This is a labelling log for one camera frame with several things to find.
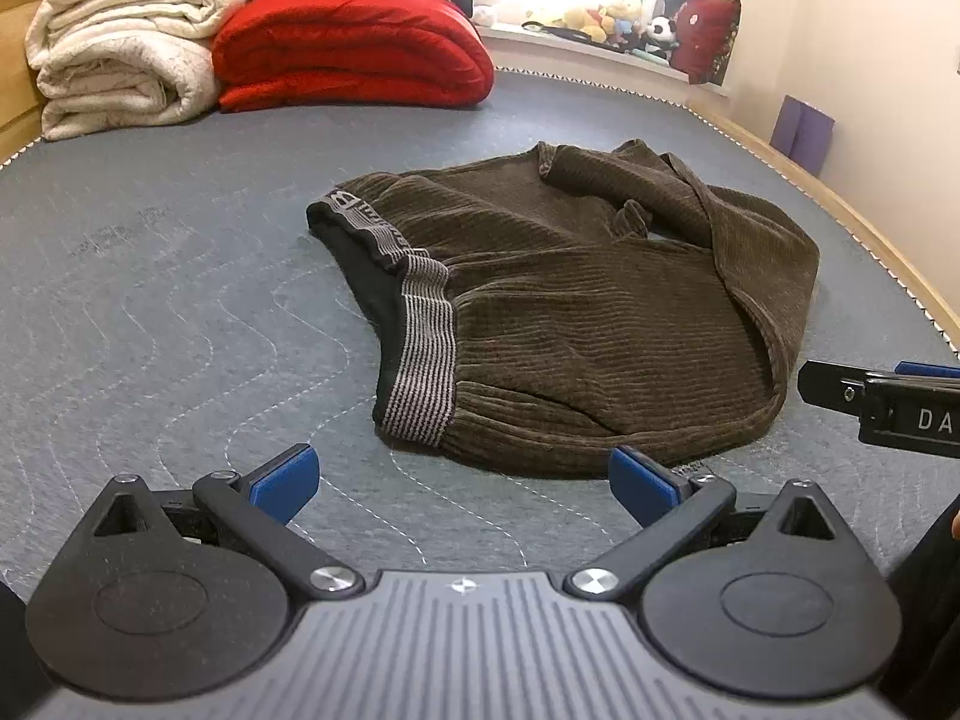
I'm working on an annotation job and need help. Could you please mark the black hand mirror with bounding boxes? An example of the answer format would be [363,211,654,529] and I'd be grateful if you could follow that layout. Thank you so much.
[520,20,595,43]

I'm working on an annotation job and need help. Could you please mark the panda plush toy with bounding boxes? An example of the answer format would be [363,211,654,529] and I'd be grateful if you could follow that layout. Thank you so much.
[641,15,680,62]

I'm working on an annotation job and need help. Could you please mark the dark red cushion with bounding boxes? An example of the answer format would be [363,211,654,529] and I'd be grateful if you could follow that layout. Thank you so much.
[669,0,743,86]

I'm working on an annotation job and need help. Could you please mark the pale yellow plush toy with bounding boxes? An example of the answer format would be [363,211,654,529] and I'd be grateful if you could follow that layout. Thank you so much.
[561,6,610,43]

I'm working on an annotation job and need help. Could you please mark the red folded blanket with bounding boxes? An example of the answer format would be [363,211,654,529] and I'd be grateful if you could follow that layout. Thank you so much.
[211,0,496,113]

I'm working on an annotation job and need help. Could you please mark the white window sill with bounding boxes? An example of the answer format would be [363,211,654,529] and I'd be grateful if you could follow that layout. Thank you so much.
[474,21,733,97]

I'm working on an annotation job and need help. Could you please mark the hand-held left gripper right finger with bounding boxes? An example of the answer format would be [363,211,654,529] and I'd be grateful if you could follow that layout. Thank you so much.
[564,447,838,604]

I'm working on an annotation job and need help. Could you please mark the person's dark clothing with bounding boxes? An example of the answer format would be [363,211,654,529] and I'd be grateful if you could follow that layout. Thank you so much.
[879,493,960,720]

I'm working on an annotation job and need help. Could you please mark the grey quilted mattress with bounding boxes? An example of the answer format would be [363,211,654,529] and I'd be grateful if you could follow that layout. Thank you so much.
[0,64,960,601]

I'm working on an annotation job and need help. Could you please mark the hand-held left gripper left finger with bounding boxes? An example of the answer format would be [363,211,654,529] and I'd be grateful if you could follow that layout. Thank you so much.
[90,444,366,602]

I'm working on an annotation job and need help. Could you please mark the yellow bear plush toy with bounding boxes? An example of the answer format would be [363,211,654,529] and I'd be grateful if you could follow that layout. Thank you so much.
[600,0,644,46]

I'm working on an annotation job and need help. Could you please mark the brown corduroy pants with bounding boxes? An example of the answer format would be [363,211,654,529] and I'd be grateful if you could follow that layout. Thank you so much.
[306,138,821,481]

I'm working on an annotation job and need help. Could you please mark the cream folded blanket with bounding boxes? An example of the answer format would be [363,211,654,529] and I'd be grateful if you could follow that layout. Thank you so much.
[25,0,250,142]

